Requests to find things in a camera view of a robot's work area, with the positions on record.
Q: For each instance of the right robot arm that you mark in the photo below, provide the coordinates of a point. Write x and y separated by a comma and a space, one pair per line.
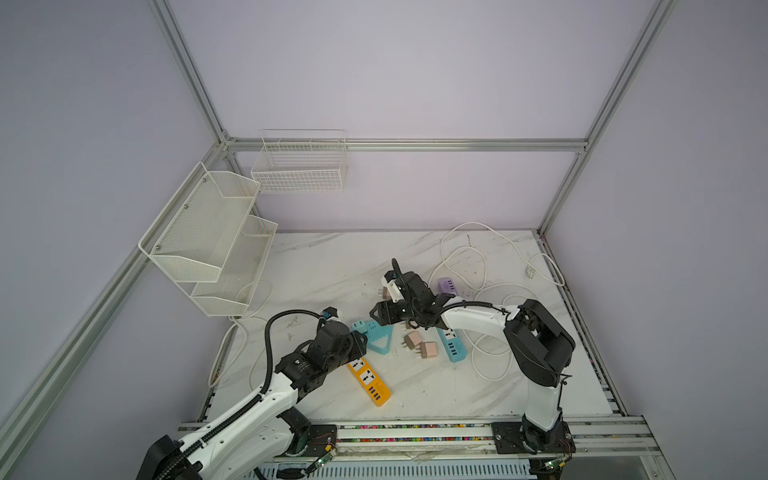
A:
540, 345

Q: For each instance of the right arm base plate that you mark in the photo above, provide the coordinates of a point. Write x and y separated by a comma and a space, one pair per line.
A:
524, 438

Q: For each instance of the white wire basket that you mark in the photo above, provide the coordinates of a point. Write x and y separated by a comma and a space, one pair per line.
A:
300, 161

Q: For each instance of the purple power strip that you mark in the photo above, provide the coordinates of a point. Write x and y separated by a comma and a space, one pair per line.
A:
447, 286

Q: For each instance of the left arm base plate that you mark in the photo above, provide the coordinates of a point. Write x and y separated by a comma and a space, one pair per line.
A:
313, 441

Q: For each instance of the green plug triangular left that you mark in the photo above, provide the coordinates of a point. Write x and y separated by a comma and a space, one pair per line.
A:
360, 326

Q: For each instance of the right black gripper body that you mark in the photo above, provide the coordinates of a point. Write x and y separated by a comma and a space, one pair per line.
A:
397, 312

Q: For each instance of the teal triangular power strip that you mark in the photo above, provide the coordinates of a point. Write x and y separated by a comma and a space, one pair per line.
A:
379, 337

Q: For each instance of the pink plug orange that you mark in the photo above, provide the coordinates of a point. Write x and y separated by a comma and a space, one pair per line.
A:
428, 350
413, 340

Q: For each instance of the aluminium front rail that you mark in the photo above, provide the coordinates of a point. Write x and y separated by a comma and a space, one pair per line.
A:
415, 445

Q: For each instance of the white two-tier mesh shelf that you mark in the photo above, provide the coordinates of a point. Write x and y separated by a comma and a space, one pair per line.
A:
210, 243

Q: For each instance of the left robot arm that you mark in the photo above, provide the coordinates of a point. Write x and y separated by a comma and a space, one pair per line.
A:
266, 422

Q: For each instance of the blue power strip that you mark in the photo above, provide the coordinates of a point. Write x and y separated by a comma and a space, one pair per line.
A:
453, 345

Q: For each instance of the orange power strip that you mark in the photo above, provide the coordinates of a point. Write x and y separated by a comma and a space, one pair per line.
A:
370, 381

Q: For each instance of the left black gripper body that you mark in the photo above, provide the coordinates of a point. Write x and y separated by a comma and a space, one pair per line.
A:
351, 350

